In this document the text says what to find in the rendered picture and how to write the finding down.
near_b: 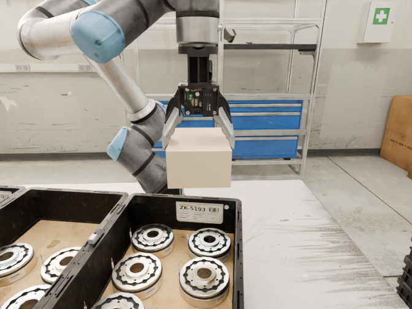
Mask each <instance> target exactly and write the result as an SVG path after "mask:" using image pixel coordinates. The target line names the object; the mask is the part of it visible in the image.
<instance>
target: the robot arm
mask: <svg viewBox="0 0 412 309"><path fill-rule="evenodd" d="M219 10H220V0H102V1H101V2H99V3H98V2H97V1H96V0H46V1H44V2H42V3H41V4H39V5H38V6H36V7H35V8H33V9H31V10H30V11H28V12H27V13H26V14H25V15H24V16H23V17H22V18H21V20H20V22H19V24H18V26H17V41H18V43H19V45H20V47H21V48H22V50H23V51H24V52H25V53H26V54H27V55H29V56H30V57H32V58H34V59H38V60H41V61H51V60H54V59H57V58H59V57H60V56H61V55H76V54H83V55H84V57H85V58H86V59H87V60H88V62H89V63H90V64H91V65H92V67H93V68H94V69H95V71H96V72H97V73H98V74H99V76H100V77H101V78H102V79H103V81H104V82H105V83H106V85H107V86H108V87H109V88H110V89H111V91H112V92H113V94H114V95H115V96H116V97H117V98H118V100H119V101H120V102H121V103H122V105H123V106H124V107H125V109H126V110H127V111H128V119H129V121H130V122H131V123H132V124H131V125H130V126H129V127H128V128H127V127H126V126H123V127H122V128H121V130H120V131H119V133H118V134H117V135H116V136H115V138H114V139H113V140H112V142H111V144H110V145H109V146H108V148H107V154H108V155H109V156H110V157H111V158H112V159H113V160H114V161H116V162H117V163H118V164H119V165H120V166H121V167H123V168H124V169H125V170H127V171H128V172H129V173H130V174H131V175H132V176H133V177H135V178H136V179H137V181H138V182H139V184H140V186H141V187H142V189H143V191H144V192H145V193H151V194H153V193H155V192H156V191H157V190H158V189H159V188H160V187H161V186H162V185H163V184H164V183H165V182H166V181H167V166H166V158H163V157H161V156H158V155H157V154H156V153H155V152H154V151H152V150H151V149H152V148H153V147H154V146H155V145H156V143H157V142H158V141H159V140H160V138H162V149H163V150H165V149H166V147H167V145H168V143H169V140H170V137H171V136H172V135H173V134H174V132H175V128H176V126H177V125H178V124H180V123H181V122H182V121H183V119H184V114H183V112H182V110H181V105H182V106H183V107H184V110H185V115H203V116H212V117H213V119H214V121H215V122H216V123H217V124H219V125H220V126H221V129H222V132H223V134H224V135H225V136H226V138H227V139H228V141H229V144H230V146H231V148H232V149H234V145H235V135H234V128H233V124H232V120H231V112H230V107H229V104H228V102H227V100H226V99H225V97H224V96H223V95H222V94H221V93H220V91H219V84H218V83H217V82H214V81H213V80H212V71H213V67H212V60H209V57H210V54H218V47H217V46H215V44H218V43H219V33H218V31H222V30H223V26H222V25H218V23H219ZM168 12H175V15H176V19H175V24H176V40H177V43H178V44H180V46H178V54H187V56H188V80H183V81H182V82H179V84H178V89H177V92H176V93H175V94H174V95H173V96H172V98H171V99H170V101H169V103H168V105H167V108H166V107H165V106H164V105H163V104H162V103H160V102H158V101H154V100H153V99H148V98H147V97H146V95H145V93H144V92H143V91H142V89H141V88H140V86H139V85H138V84H137V82H136V81H135V79H134V77H133V76H132V75H131V73H130V72H129V71H128V69H127V68H126V66H125V65H124V63H123V62H122V60H121V59H120V57H119V55H120V54H121V53H122V52H123V50H124V49H125V48H126V47H127V46H128V45H129V44H131V43H132V42H133V41H134V40H136V38H138V37H139V36H140V35H141V34H142V33H143V32H145V31H146V30H147V29H148V28H149V27H150V26H151V25H153V24H154V23H155V22H156V21H158V20H159V19H160V18H161V17H162V16H163V15H164V14H166V13H168Z"/></svg>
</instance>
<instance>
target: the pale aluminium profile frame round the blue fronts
mask: <svg viewBox="0 0 412 309"><path fill-rule="evenodd" d="M299 4H300V0H295V3H294V14H293V18H224V0H220V10H219V23H218V25H222V26H223V30H222V31H218V33H219V43H218V84H219V91H220V93H221V94H222V95H223V41H224V28H225V27H226V30H232V29H234V30H288V31H289V32H290V33H291V44H295V43H296V33H297V31H298V29H303V28H309V27H312V26H316V27H317V29H318V36H317V41H316V44H317V45H316V50H315V58H314V63H313V72H312V77H311V85H310V94H311V99H310V100H308V108H307V109H302V113H307V117H306V122H305V129H262V130H234V135H235V136H243V135H303V144H302V146H298V147H297V149H302V153H301V155H300V154H299V153H298V152H297V156H296V159H291V158H278V159H232V165H255V164H287V165H288V166H289V167H290V168H291V170H292V171H293V172H294V173H295V174H269V175H231V180H285V179H298V180H302V181H303V176H304V171H305V163H306V158H307V150H308V141H309V136H310V128H311V121H312V116H313V107H314V103H315V94H316V86H317V81H318V73H319V65H320V60H321V52H322V44H323V39H324V31H325V26H326V18H327V10H328V5H329V0H322V4H321V13H320V18H298V15H299ZM175 19H176V18H160V19H159V20H158V21H156V22H155V23H160V24H175ZM228 24H292V26H227V25H228ZM298 24H299V25H298ZM147 30H176V25H151V26H150V27H149V28H148V29H147ZM133 44H134V57H135V70H136V78H137V84H138V85H139V86H140V88H141V89H142V84H141V76H140V62H139V48H138V40H137V38H136V40H134V41H133ZM293 60H294V50H289V62H288V73H287V79H286V91H285V93H290V87H291V77H292V66H293ZM216 70H217V55H215V54H213V81H214V82H216ZM313 94H314V95H313ZM312 98H313V99H312ZM123 110H124V120H125V126H126V127H127V128H128V127H129V126H130V125H131V122H130V121H129V119H128V111H127V110H126V109H125V107H124V106H123ZM294 164H299V166H300V167H299V169H298V168H297V167H296V166H295V165H294Z"/></svg>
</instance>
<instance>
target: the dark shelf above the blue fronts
mask: <svg viewBox="0 0 412 309"><path fill-rule="evenodd" d="M316 45H317V44H223V50H298V52H315V50H316Z"/></svg>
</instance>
